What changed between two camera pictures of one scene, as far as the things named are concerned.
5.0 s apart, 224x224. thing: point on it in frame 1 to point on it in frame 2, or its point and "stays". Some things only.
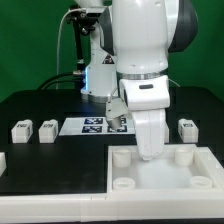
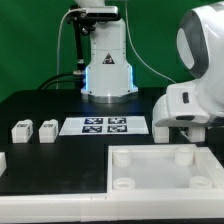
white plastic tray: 182,168 stays
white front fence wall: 116,205 stays
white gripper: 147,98 to 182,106
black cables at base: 46,82 stays
